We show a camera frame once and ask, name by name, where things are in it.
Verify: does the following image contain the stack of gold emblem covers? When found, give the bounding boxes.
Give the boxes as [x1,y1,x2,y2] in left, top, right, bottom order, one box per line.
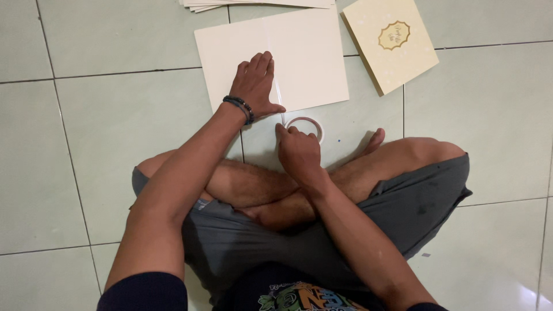
[340,0,440,97]

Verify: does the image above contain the stack of plain cream sheets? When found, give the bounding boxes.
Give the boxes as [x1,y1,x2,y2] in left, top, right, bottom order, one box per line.
[179,0,336,14]

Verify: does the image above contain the blue band bracelet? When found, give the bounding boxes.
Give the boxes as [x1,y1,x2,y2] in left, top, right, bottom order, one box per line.
[222,99,253,126]

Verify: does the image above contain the person's left leg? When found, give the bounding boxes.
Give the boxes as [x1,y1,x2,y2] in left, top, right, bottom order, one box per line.
[136,128,386,209]

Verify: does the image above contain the black bead bracelet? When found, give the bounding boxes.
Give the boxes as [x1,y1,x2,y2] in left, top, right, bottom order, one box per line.
[222,95,255,121]

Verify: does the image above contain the grey shorts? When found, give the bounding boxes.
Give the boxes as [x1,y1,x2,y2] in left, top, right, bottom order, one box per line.
[131,153,473,306]

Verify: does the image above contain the black graphic print shirt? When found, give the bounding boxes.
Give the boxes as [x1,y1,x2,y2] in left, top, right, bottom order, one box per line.
[97,261,450,311]

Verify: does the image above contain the person's left hand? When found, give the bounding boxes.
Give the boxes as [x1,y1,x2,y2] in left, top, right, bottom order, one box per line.
[230,51,287,119]

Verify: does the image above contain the plain cream card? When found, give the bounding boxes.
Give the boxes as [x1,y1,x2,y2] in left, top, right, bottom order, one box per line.
[194,5,350,114]

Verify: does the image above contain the person's right hand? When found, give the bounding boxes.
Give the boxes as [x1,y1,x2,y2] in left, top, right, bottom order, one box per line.
[275,123,327,186]

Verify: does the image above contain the person's leg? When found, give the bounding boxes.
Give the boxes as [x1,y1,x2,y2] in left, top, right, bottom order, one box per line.
[235,137,467,232]
[136,128,386,209]

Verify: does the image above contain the double-sided tape roll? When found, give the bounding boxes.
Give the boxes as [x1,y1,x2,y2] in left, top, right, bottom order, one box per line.
[282,113,325,145]

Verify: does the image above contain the person's right leg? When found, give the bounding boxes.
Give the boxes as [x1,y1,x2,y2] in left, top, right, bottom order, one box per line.
[235,137,467,232]

